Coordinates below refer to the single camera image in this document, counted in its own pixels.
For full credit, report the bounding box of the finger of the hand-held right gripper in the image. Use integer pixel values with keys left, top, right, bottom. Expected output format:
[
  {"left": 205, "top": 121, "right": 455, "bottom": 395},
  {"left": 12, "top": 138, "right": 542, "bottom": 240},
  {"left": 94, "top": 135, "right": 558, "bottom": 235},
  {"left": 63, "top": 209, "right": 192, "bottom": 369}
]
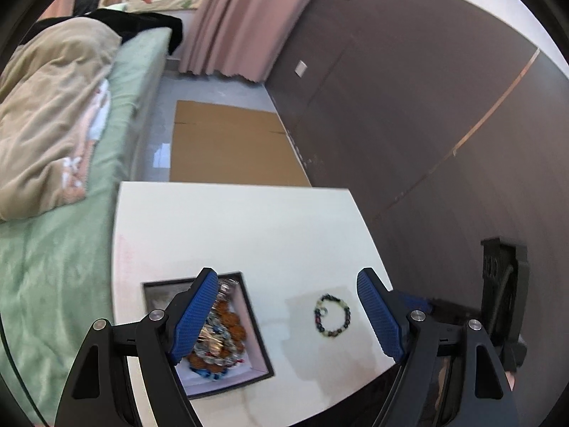
[{"left": 395, "top": 291, "right": 484, "bottom": 326}]

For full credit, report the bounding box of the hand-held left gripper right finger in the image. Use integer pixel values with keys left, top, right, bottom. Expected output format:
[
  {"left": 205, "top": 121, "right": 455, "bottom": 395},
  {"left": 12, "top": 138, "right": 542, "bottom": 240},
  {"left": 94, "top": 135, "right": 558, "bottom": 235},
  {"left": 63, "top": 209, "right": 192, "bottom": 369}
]
[{"left": 356, "top": 268, "right": 521, "bottom": 427}]

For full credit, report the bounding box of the white low table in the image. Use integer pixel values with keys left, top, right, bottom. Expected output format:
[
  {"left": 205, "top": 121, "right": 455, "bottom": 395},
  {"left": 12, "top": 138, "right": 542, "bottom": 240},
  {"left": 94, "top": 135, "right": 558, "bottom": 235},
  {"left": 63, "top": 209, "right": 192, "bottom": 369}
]
[{"left": 111, "top": 181, "right": 397, "bottom": 427}]

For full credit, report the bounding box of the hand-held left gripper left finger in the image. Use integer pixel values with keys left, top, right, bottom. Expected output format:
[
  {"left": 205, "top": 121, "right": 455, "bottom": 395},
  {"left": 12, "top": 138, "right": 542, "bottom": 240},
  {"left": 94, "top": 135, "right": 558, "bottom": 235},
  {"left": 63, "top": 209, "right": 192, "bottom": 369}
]
[{"left": 54, "top": 268, "right": 220, "bottom": 427}]

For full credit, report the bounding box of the blue flower bracelet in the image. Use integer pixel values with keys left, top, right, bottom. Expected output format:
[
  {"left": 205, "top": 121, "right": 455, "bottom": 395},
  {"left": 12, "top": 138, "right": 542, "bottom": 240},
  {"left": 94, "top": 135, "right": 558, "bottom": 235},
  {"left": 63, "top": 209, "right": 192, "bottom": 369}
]
[{"left": 189, "top": 356, "right": 245, "bottom": 382}]

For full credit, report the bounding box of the bed with green sheet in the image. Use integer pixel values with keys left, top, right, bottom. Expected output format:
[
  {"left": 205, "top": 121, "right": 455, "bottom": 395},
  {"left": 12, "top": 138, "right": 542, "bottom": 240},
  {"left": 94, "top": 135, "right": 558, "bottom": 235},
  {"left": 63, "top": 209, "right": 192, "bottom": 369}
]
[{"left": 0, "top": 27, "right": 174, "bottom": 427}]

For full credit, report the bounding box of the dark wooden wardrobe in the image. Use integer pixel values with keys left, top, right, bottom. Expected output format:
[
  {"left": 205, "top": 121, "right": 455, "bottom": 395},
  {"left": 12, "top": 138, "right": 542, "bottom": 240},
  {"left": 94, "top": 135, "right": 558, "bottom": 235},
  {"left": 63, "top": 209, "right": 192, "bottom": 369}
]
[{"left": 264, "top": 0, "right": 569, "bottom": 365}]

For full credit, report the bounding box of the dark glass bead bracelet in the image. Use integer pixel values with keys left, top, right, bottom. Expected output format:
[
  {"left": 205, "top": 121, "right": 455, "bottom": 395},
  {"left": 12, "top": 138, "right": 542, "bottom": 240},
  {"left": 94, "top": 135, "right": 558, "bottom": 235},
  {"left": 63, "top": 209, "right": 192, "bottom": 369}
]
[{"left": 313, "top": 294, "right": 352, "bottom": 338}]

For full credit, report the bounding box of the beige blanket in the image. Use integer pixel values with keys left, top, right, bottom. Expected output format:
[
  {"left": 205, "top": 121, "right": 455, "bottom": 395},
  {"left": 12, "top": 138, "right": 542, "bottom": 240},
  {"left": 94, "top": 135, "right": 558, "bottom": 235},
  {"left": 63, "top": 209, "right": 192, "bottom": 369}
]
[{"left": 0, "top": 18, "right": 123, "bottom": 222}]

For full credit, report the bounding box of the black jewelry box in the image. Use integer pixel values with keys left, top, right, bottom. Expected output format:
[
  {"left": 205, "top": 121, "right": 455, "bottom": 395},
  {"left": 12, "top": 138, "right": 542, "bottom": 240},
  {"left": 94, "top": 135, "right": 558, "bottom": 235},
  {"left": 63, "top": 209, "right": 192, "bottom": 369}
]
[{"left": 141, "top": 270, "right": 275, "bottom": 401}]

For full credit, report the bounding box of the flat cardboard sheet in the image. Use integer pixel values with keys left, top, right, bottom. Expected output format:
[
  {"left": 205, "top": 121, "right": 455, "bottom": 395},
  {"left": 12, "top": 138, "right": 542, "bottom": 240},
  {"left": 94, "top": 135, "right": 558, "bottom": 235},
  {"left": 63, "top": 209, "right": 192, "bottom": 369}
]
[{"left": 170, "top": 100, "right": 313, "bottom": 188}]

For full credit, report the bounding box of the brown wooden bead bracelet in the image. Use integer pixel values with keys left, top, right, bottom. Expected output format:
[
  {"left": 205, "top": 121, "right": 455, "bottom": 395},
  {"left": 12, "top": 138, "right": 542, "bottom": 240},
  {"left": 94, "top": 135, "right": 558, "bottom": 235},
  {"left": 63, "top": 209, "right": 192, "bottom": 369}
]
[{"left": 187, "top": 300, "right": 248, "bottom": 371}]

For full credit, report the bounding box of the black garment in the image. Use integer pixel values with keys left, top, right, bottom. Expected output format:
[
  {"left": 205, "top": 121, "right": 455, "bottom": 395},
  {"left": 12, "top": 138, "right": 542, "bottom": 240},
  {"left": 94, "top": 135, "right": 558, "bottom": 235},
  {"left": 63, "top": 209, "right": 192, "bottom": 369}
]
[{"left": 73, "top": 8, "right": 184, "bottom": 56}]

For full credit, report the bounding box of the pink curtain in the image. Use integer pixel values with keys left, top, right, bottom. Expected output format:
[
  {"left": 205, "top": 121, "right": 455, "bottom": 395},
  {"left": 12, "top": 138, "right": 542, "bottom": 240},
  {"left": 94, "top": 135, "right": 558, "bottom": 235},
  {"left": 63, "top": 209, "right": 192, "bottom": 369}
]
[{"left": 179, "top": 0, "right": 332, "bottom": 84}]

